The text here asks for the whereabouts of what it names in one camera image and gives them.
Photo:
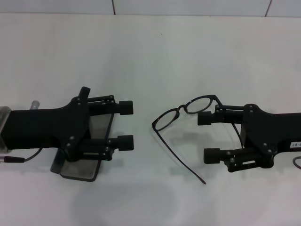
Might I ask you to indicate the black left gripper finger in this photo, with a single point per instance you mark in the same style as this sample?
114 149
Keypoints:
125 107
125 142

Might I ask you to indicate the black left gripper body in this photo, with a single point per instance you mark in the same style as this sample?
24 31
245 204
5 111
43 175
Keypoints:
42 127

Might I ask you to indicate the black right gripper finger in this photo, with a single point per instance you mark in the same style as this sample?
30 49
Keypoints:
211 155
204 118

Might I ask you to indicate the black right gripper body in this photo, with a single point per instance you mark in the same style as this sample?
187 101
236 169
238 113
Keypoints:
270 131

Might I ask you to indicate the black glasses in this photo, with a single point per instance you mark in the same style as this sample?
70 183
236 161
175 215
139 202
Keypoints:
182 107

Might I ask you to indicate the black glasses case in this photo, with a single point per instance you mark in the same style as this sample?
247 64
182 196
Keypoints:
80 171

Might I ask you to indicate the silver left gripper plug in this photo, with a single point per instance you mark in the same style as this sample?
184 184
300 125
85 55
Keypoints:
35 104

